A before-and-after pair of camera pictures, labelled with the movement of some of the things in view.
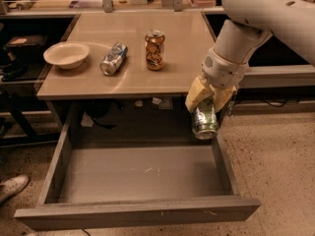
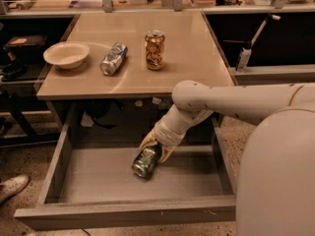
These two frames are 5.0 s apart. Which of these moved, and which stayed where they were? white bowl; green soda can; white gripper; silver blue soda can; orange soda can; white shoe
Moved: green soda can; white gripper
Stayed: white bowl; white shoe; silver blue soda can; orange soda can
